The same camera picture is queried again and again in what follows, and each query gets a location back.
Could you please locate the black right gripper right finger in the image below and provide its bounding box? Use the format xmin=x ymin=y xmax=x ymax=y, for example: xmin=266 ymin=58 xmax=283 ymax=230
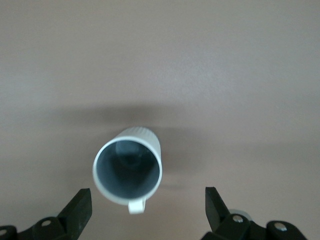
xmin=202 ymin=186 xmax=308 ymax=240

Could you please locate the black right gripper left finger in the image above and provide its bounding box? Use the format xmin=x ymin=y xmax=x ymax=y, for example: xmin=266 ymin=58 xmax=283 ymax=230
xmin=0 ymin=188 xmax=93 ymax=240

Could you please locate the white ribbed ceramic cup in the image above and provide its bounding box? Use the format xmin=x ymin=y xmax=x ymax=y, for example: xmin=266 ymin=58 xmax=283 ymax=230
xmin=92 ymin=127 xmax=164 ymax=215

